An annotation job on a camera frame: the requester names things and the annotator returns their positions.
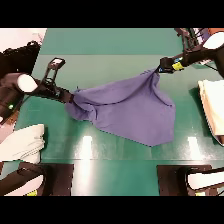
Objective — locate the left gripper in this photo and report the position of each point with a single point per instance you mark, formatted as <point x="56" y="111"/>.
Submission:
<point x="62" y="94"/>

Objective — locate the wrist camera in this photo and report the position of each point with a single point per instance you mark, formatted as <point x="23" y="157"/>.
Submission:
<point x="186" y="38"/>
<point x="53" y="66"/>

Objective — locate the cream folded garment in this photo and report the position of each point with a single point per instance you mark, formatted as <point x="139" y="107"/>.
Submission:
<point x="213" y="106"/>

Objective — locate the purple T-shirt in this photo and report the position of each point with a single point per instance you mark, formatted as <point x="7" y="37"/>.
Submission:
<point x="133" y="110"/>

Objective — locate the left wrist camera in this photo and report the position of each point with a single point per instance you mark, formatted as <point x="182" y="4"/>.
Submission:
<point x="53" y="66"/>

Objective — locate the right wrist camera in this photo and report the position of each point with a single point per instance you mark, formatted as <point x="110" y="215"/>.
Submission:
<point x="186" y="38"/>

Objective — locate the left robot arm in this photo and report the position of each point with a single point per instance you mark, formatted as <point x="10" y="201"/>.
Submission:
<point x="26" y="83"/>

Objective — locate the white garment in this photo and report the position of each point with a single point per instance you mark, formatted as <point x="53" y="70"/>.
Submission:
<point x="21" y="143"/>

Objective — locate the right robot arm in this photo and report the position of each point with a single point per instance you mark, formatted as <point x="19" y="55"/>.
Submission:
<point x="213" y="41"/>

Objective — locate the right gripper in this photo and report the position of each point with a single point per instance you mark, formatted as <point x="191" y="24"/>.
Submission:
<point x="168" y="65"/>

